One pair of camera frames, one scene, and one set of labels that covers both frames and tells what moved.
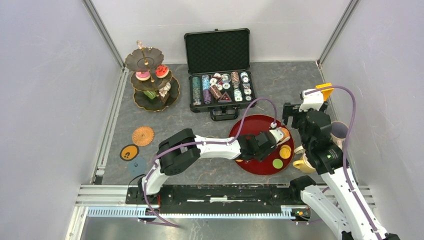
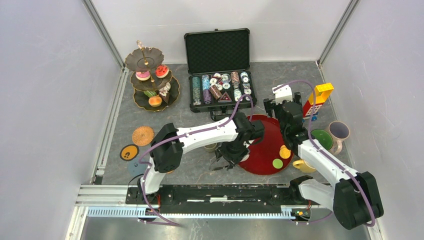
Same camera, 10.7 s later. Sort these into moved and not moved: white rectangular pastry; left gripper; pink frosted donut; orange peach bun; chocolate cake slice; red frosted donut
Moved: left gripper; orange peach bun
Not moved: white rectangular pastry; red frosted donut; chocolate cake slice; pink frosted donut
